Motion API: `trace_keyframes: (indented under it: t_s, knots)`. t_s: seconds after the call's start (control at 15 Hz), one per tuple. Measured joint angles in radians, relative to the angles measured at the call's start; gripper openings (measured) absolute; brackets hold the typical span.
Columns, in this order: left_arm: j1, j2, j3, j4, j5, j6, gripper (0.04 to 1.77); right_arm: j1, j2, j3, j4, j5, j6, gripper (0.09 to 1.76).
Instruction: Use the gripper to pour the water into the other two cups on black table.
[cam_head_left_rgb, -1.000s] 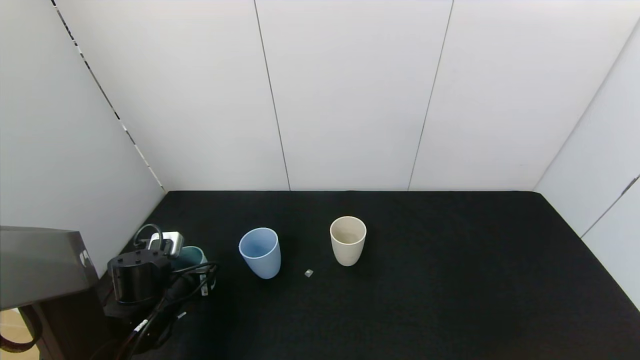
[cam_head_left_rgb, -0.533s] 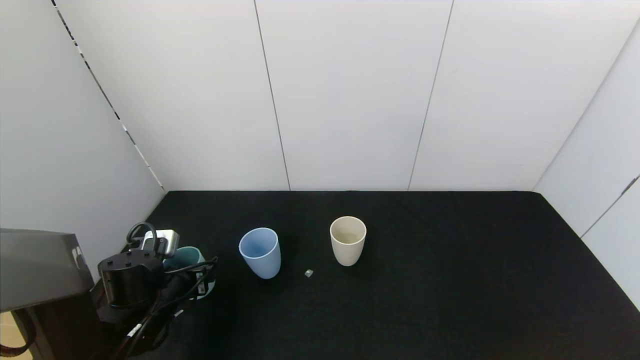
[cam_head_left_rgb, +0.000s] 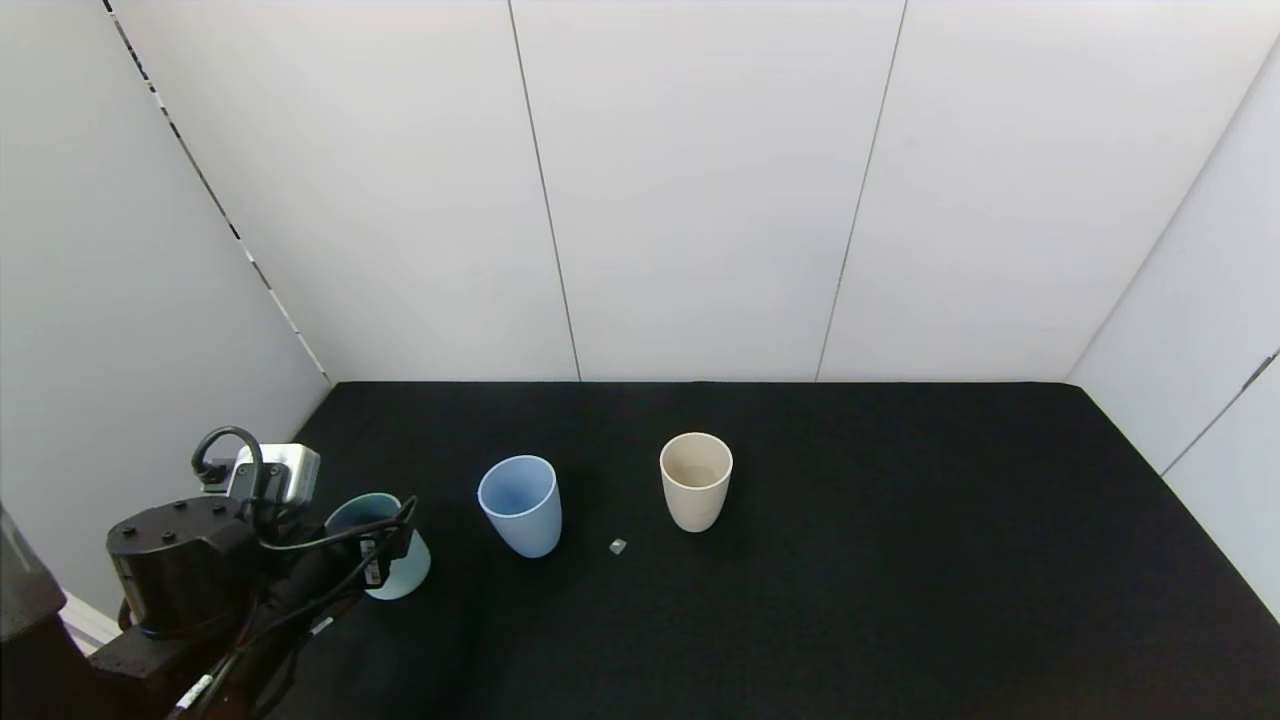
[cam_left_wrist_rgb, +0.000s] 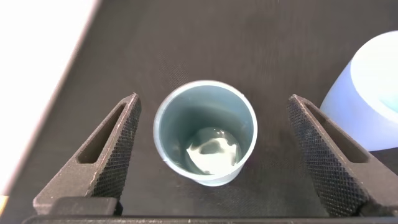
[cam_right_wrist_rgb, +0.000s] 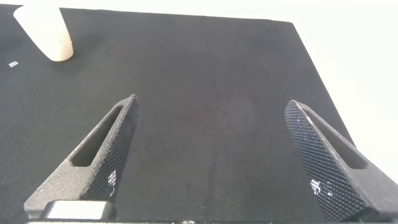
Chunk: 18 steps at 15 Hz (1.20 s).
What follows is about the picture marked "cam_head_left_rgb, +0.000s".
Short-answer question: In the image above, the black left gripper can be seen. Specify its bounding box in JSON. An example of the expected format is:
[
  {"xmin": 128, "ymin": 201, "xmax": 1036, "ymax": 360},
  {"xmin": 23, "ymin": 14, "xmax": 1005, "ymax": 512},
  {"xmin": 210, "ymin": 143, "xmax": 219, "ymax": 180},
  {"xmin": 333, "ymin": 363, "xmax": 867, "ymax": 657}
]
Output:
[{"xmin": 291, "ymin": 496, "xmax": 418, "ymax": 595}]

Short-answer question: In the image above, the teal plastic cup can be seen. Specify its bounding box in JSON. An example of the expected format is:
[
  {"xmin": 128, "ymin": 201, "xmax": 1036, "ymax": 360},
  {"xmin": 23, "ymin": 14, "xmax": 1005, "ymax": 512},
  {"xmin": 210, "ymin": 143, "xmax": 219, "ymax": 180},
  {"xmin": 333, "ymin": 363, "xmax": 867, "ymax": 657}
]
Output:
[{"xmin": 324, "ymin": 491, "xmax": 433, "ymax": 602}]

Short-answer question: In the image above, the light blue plastic cup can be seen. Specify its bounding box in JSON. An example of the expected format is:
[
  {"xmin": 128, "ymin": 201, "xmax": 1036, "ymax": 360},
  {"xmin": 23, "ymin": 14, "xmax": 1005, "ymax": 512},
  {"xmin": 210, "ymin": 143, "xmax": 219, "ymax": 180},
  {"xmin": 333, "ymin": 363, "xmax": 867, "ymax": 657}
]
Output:
[{"xmin": 477, "ymin": 455, "xmax": 563, "ymax": 559}]

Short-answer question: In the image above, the beige plastic cup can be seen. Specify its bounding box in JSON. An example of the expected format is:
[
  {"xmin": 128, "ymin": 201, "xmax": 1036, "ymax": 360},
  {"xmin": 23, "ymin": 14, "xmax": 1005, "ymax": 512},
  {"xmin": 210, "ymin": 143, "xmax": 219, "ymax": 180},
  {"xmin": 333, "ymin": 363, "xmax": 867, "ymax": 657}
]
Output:
[{"xmin": 659, "ymin": 432, "xmax": 734, "ymax": 534}]

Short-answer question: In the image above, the white baseboard strip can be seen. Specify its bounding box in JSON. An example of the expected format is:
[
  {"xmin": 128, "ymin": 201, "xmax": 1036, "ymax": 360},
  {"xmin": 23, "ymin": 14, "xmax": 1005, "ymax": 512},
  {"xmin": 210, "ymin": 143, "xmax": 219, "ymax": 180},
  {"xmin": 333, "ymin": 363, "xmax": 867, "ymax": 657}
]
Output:
[{"xmin": 58, "ymin": 588, "xmax": 126, "ymax": 656}]

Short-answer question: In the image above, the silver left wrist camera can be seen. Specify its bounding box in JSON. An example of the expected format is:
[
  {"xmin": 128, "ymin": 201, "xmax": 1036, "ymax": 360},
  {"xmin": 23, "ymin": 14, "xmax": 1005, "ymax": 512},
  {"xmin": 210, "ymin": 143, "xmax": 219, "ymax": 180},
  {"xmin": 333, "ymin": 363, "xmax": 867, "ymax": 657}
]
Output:
[{"xmin": 227, "ymin": 442, "xmax": 322, "ymax": 508}]

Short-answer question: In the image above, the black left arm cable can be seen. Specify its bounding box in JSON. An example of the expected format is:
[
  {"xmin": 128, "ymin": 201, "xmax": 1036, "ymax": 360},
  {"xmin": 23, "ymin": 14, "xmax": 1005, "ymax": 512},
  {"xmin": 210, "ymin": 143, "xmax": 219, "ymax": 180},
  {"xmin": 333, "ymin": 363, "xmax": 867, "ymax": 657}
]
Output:
[{"xmin": 165, "ymin": 426, "xmax": 419, "ymax": 720}]

